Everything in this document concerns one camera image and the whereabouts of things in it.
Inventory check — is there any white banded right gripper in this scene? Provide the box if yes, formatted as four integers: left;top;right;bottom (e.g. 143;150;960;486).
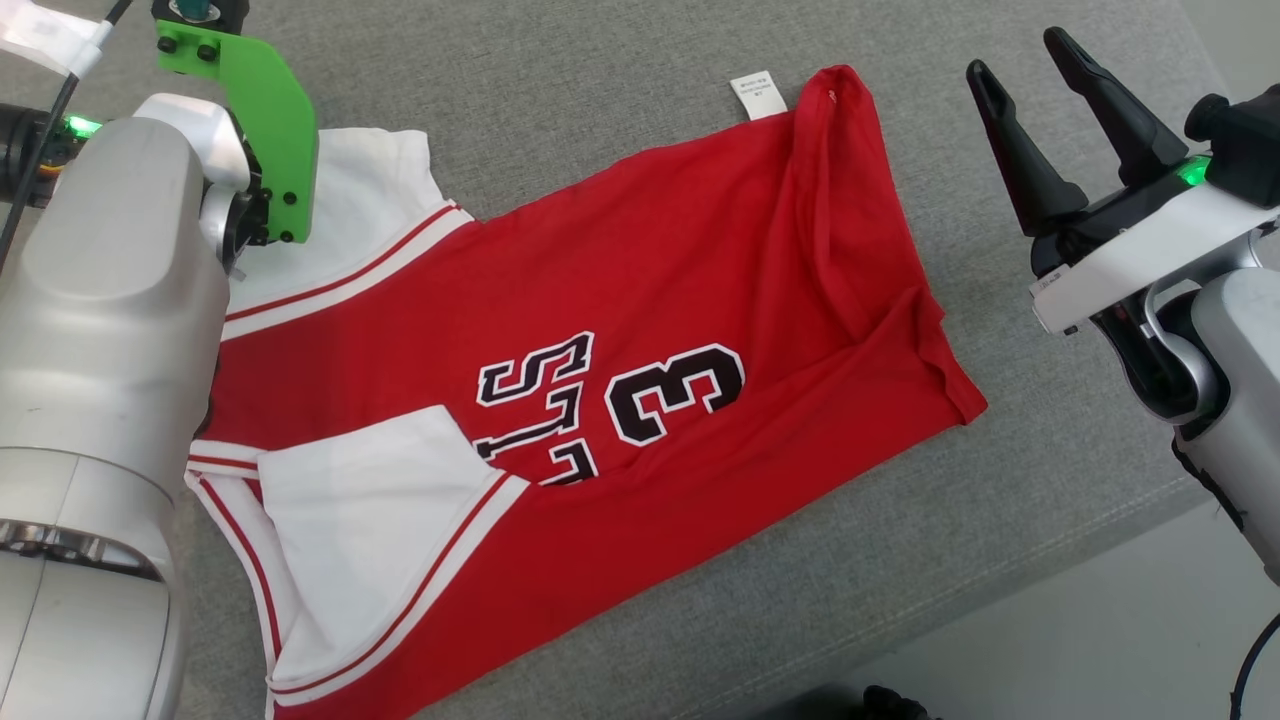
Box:
965;27;1280;337

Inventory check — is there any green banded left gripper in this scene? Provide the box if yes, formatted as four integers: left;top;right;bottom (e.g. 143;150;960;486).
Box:
0;20;320;247

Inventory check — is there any red white basketball jersey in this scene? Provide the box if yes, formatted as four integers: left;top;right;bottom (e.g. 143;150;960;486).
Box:
185;65;990;720

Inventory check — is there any grey fabric sofa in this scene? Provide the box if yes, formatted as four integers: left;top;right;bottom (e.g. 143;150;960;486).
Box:
0;0;1237;720

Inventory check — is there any white tape cable flag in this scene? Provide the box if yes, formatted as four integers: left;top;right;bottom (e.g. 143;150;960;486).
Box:
0;0;107;78

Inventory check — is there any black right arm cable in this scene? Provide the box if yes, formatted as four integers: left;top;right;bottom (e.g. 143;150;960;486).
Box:
1229;610;1280;720

